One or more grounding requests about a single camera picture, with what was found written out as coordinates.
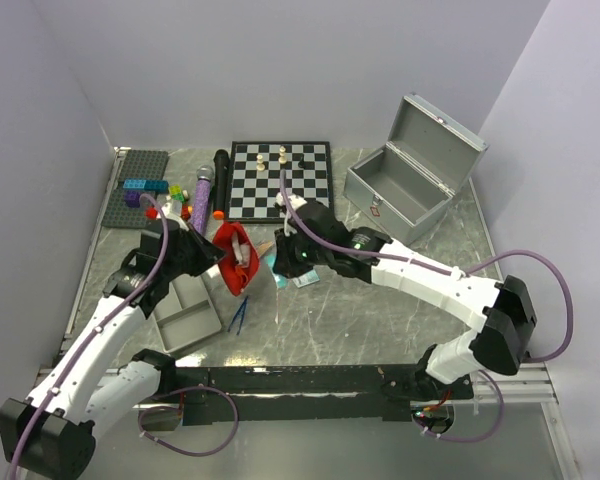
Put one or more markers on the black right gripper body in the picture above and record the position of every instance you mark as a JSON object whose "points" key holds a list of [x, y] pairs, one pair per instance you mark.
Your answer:
{"points": [[299, 257]]}

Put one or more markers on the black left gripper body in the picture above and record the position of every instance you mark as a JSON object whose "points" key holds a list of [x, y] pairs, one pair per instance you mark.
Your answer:
{"points": [[184, 261]]}

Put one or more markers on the bag of cotton swabs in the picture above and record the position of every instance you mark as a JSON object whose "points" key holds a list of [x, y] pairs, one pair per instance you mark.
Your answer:
{"points": [[263, 248]]}

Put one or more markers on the red first aid pouch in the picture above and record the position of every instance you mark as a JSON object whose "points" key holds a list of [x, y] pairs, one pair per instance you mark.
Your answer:
{"points": [[241, 261]]}

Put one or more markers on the grey plastic tray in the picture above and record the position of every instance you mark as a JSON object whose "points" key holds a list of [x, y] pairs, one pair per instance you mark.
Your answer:
{"points": [[186, 315]]}

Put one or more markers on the blue plastic tweezers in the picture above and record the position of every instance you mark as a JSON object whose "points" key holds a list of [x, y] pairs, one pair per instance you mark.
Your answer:
{"points": [[239, 316]]}

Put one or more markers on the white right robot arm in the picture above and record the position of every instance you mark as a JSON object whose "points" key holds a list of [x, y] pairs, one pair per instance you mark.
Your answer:
{"points": [[499, 315]]}

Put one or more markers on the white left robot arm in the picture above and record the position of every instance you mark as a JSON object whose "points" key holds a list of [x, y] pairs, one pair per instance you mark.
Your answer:
{"points": [[54, 431]]}

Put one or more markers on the light blue mask packet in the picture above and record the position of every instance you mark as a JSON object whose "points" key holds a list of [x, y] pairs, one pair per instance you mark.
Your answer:
{"points": [[281, 282]]}

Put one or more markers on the purple glitter microphone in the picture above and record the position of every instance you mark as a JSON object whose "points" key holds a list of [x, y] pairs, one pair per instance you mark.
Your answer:
{"points": [[202, 193]]}

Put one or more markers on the colourful lego car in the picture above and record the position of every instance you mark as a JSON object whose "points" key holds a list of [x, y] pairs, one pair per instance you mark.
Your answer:
{"points": [[178, 198]]}

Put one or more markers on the purple lego brick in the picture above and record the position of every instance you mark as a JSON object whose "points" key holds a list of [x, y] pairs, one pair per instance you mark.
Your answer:
{"points": [[132, 198]]}

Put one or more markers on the lower grey lego baseplate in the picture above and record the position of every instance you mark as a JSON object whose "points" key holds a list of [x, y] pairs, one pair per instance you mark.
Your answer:
{"points": [[118, 215]]}

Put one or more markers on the grey lego baseplate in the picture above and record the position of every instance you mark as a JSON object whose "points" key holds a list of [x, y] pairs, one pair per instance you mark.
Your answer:
{"points": [[144, 165], [118, 215]]}

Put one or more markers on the blue lego brick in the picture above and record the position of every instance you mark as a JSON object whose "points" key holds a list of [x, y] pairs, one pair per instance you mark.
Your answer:
{"points": [[158, 186]]}

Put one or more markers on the white chess pawn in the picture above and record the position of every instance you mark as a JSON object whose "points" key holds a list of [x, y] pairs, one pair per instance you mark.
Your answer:
{"points": [[260, 166]]}

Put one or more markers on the black white chessboard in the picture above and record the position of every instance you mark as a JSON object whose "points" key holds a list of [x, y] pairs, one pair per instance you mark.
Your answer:
{"points": [[251, 194]]}

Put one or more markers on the white chess queen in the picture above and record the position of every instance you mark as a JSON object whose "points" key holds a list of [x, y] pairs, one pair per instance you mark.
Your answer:
{"points": [[282, 155]]}

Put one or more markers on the upper grey lego baseplate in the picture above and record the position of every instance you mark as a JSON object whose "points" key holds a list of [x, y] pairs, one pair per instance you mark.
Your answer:
{"points": [[144, 165]]}

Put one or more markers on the grey metal case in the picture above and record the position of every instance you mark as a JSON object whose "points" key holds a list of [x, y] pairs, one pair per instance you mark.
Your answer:
{"points": [[406, 186]]}

